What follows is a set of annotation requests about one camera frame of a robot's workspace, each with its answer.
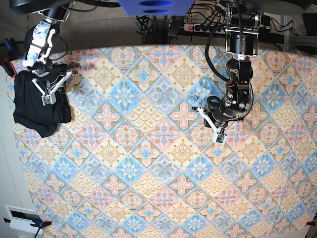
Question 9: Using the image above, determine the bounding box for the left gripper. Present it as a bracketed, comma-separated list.
[192, 106, 244, 145]

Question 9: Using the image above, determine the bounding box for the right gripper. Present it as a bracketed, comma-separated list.
[32, 67, 78, 106]

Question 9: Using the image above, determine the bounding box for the black t-shirt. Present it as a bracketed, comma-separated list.
[13, 70, 72, 138]

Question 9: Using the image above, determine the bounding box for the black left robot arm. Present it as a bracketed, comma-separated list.
[193, 0, 270, 144]

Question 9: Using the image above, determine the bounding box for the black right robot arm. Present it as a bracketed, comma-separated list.
[22, 0, 98, 106]

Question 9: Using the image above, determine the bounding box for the red table clamp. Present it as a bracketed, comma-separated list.
[0, 57, 16, 78]

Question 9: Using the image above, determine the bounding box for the patterned colourful tablecloth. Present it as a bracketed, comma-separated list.
[13, 46, 317, 238]

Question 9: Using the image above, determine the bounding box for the white power strip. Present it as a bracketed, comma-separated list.
[180, 23, 214, 36]

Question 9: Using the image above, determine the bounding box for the white wall outlet box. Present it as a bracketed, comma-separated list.
[4, 205, 41, 234]

